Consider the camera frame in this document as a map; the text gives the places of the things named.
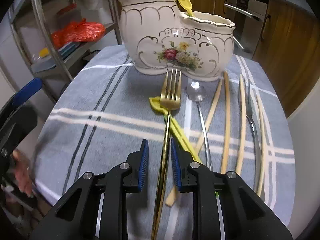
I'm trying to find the silver metal spoon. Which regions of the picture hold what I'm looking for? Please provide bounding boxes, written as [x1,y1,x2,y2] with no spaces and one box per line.
[186,80,213,172]

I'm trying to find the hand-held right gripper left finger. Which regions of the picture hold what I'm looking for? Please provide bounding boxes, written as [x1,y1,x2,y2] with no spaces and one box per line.
[31,139,150,240]

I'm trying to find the metal shelf rack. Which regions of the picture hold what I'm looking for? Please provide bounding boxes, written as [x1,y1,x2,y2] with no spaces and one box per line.
[9,0,123,103]

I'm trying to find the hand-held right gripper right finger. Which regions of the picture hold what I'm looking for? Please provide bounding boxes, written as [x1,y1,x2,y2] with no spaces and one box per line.
[170,137,293,240]

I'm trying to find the white floral ceramic utensil holder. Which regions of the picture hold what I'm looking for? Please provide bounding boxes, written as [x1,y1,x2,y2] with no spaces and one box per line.
[117,0,236,81]

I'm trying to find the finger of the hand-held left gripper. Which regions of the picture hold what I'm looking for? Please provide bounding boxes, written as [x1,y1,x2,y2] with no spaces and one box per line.
[1,77,43,113]

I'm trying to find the small silver fork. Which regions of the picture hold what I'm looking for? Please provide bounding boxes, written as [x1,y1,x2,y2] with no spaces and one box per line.
[244,79,262,193]

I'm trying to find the grey plaid tablecloth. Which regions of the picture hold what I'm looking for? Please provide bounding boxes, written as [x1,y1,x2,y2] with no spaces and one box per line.
[32,45,297,240]

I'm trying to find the grey flat trays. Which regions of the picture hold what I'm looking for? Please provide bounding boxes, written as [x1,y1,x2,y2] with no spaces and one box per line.
[59,42,84,58]

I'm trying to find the gold metal fork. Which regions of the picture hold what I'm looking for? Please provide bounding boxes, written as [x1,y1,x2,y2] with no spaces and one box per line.
[150,68,182,240]

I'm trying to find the person's left hand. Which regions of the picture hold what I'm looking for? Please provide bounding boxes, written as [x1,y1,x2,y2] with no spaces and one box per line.
[12,150,35,198]

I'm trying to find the yellow plastic spoon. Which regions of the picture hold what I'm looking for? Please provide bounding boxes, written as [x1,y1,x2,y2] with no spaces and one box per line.
[177,0,195,17]
[149,96,202,163]

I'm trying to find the built-in oven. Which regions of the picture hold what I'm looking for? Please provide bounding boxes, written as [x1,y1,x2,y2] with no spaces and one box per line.
[222,0,269,53]

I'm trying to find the beige wooden chopstick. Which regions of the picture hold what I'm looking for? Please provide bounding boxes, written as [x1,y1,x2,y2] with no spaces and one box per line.
[235,74,247,177]
[166,79,223,207]
[255,95,266,197]
[220,70,231,174]

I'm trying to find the large orange plastic bag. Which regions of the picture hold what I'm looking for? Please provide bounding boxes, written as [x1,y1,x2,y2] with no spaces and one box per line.
[51,19,106,49]

